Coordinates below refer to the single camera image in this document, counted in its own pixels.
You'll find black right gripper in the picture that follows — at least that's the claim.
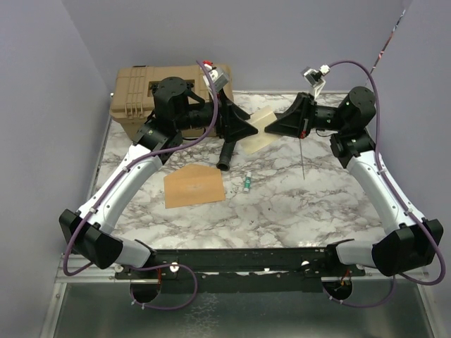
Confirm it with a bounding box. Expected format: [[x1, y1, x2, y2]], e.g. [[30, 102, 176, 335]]
[[265, 92, 347, 139]]

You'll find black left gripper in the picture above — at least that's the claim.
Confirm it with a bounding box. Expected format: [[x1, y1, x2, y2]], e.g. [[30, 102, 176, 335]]
[[175, 87, 259, 142]]

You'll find beige lined letter paper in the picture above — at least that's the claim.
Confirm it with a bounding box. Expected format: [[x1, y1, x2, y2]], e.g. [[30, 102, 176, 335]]
[[239, 106, 280, 155]]

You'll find green white glue stick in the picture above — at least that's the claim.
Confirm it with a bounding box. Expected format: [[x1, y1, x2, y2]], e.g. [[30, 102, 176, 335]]
[[243, 172, 252, 192]]

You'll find brown paper envelope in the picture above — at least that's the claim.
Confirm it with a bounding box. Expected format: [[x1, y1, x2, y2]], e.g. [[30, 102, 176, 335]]
[[163, 164, 226, 208]]

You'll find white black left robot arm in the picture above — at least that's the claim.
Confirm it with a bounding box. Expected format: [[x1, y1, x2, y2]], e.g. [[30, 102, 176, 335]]
[[58, 77, 257, 278]]

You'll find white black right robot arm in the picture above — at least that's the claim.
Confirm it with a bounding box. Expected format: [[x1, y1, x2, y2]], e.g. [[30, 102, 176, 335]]
[[264, 87, 443, 276]]

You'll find tan plastic tool case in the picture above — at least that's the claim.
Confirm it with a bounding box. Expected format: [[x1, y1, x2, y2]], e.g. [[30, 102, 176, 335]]
[[109, 64, 211, 139]]

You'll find yellow handled long screwdriver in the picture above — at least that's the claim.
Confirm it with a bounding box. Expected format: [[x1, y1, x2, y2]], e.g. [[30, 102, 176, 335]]
[[299, 138, 305, 180]]

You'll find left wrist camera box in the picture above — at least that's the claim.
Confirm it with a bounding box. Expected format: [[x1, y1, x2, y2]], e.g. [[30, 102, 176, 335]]
[[204, 61, 230, 92]]

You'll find black corrugated hose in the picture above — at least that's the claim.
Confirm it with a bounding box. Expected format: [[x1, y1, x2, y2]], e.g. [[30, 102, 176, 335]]
[[216, 140, 237, 173]]

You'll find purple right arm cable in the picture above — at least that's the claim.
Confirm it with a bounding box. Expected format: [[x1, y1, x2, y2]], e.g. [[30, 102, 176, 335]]
[[322, 59, 445, 308]]

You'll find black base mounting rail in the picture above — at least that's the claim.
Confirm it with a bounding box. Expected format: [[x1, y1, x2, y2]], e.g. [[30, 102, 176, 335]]
[[115, 245, 365, 294]]

